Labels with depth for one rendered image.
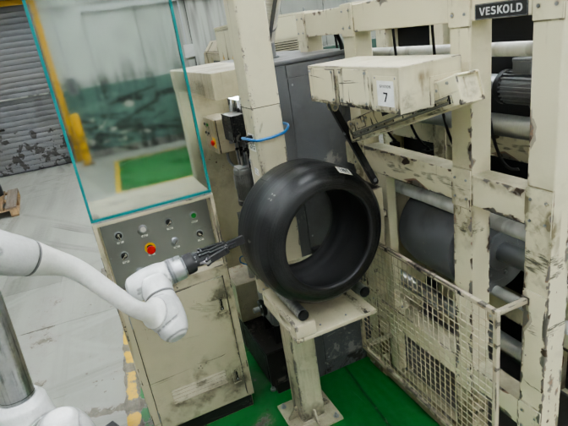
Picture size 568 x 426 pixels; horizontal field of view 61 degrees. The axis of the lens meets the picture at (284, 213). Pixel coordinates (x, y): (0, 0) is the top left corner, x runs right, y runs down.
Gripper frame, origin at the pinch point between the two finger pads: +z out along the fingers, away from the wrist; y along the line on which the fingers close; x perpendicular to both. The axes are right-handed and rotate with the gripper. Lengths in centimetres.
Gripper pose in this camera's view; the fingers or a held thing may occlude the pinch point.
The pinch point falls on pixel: (235, 242)
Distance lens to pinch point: 180.8
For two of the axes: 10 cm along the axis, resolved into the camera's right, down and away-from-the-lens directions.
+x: 2.7, 8.8, 4.0
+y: -4.0, -2.7, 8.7
